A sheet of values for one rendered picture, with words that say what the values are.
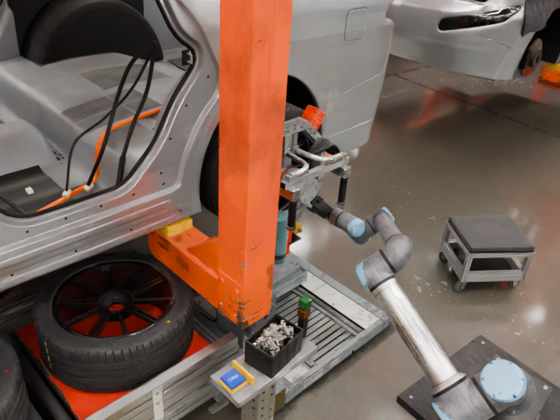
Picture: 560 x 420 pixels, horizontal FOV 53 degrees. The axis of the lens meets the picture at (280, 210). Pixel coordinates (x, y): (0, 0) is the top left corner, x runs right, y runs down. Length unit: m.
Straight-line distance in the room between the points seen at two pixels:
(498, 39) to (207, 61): 2.91
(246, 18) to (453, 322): 2.19
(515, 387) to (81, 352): 1.59
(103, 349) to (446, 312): 1.94
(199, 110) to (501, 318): 2.08
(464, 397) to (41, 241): 1.64
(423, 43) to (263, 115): 3.12
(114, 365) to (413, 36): 3.54
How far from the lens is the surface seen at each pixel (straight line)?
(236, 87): 1.81
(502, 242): 3.48
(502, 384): 2.23
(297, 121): 2.62
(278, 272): 3.07
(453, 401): 2.25
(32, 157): 2.94
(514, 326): 3.46
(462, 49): 4.75
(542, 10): 4.94
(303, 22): 2.64
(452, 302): 3.47
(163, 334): 2.33
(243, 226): 2.00
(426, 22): 4.79
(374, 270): 2.29
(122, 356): 2.30
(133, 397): 2.27
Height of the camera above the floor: 2.12
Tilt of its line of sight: 32 degrees down
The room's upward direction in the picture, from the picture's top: 4 degrees clockwise
